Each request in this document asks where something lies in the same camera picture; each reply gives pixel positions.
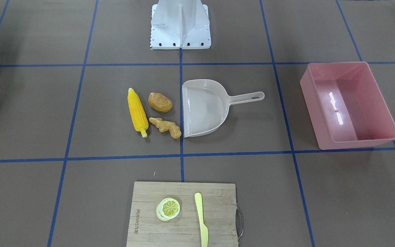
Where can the beige plastic dustpan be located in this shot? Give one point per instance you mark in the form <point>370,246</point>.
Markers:
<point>205,106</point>

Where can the tan toy ginger root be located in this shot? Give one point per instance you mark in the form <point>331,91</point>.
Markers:
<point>166,126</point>

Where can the brown toy potato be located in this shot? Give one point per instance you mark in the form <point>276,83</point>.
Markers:
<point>159,102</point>

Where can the yellow toy corn cob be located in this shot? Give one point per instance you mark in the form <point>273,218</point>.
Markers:
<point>137,113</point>

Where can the pink plastic bin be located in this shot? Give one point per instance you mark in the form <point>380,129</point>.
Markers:
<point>345,105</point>

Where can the yellow toy lemon slices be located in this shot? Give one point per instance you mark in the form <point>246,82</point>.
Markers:
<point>168,209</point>

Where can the yellow plastic knife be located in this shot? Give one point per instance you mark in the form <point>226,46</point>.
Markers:
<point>204,233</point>

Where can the bamboo cutting board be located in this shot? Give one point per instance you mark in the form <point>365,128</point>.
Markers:
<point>219,206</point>

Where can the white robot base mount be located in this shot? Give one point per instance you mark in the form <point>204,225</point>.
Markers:
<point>180,24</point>

